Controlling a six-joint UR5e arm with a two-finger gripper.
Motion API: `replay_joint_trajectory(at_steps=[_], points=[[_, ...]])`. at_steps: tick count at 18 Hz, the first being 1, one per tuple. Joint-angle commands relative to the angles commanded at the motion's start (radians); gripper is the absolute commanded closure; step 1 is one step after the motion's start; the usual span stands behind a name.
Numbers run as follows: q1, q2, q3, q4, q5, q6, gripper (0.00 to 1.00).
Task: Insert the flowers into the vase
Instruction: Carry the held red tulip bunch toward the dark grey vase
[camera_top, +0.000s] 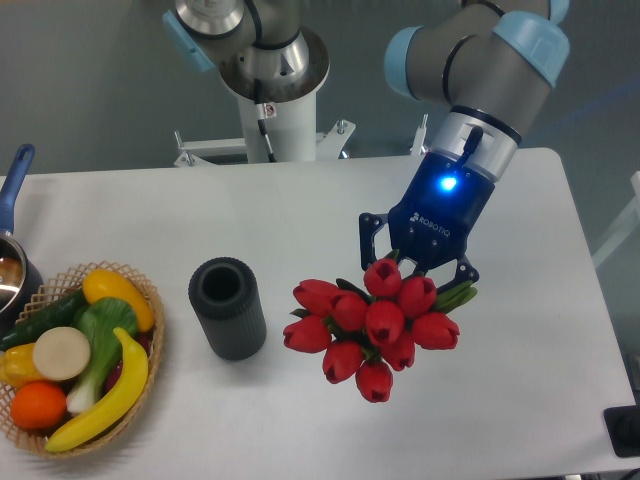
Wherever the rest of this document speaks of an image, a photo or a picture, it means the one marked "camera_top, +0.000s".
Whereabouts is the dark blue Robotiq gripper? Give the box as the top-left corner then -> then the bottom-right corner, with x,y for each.
358,152 -> 495,295

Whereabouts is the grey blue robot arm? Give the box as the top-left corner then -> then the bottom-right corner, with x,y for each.
163,1 -> 570,284

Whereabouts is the dark grey ribbed vase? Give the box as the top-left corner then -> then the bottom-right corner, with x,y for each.
188,257 -> 267,361

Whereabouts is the black device at table edge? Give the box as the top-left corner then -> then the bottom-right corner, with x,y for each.
603,405 -> 640,458

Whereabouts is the beige round radish slice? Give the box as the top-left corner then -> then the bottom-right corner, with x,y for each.
32,327 -> 91,381

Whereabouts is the green bok choy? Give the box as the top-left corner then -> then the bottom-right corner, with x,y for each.
67,297 -> 138,416

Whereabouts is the red tulip bouquet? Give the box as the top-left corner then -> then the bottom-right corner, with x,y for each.
283,256 -> 477,403

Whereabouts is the yellow banana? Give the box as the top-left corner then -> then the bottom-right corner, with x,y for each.
45,327 -> 149,453

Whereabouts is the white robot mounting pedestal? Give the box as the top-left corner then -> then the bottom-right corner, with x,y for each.
174,93 -> 356,167

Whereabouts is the woven wicker basket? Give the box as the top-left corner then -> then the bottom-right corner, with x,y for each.
1,261 -> 165,458

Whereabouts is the yellow bell pepper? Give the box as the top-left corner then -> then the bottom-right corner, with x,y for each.
0,343 -> 45,389

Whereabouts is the orange fruit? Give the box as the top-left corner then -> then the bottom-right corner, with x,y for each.
10,381 -> 66,430

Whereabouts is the blue handled steel pot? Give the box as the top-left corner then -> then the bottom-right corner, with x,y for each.
1,144 -> 43,337

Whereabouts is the white frame at right edge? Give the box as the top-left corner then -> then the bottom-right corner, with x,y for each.
591,171 -> 639,269

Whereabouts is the green cucumber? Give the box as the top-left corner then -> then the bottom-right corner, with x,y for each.
1,290 -> 88,352

